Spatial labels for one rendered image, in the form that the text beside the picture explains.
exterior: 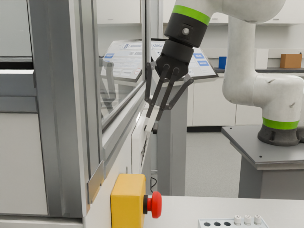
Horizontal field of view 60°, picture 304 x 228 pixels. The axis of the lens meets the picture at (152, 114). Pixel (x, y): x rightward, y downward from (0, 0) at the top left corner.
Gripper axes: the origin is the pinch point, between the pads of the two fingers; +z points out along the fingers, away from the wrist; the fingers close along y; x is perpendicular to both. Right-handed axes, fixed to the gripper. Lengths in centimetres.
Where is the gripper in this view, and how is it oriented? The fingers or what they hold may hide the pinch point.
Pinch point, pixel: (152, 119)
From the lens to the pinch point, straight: 68.9
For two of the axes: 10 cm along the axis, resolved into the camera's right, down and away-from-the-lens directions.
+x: 0.6, -2.2, 9.7
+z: -3.4, 9.1, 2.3
